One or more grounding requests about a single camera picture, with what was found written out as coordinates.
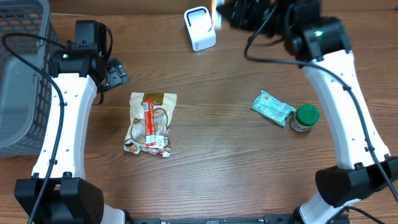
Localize red white snack bar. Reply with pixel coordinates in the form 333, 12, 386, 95
142, 99, 157, 147

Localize white brown snack wrapper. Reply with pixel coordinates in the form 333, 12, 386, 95
124, 92, 177, 158

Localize teal wipes packet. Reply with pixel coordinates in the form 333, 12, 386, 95
251, 90, 296, 127

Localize green lid glass jar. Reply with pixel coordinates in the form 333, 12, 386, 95
289, 105, 320, 132

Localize orange snack packet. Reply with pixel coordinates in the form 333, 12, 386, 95
211, 0, 224, 30

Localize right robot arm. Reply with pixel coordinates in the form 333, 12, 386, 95
216, 0, 397, 223

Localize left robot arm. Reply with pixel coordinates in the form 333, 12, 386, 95
14, 20, 130, 223

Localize white barcode scanner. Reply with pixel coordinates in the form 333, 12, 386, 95
183, 6, 216, 52

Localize grey plastic mesh basket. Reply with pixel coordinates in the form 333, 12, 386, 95
1, 0, 60, 156

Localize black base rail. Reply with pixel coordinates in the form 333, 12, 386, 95
127, 215, 292, 224

